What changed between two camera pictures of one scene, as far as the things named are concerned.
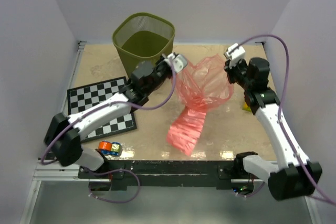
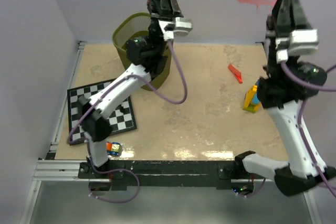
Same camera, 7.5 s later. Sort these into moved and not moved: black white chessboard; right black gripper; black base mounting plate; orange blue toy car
Moved: right black gripper
Not moved: orange blue toy car; black white chessboard; black base mounting plate
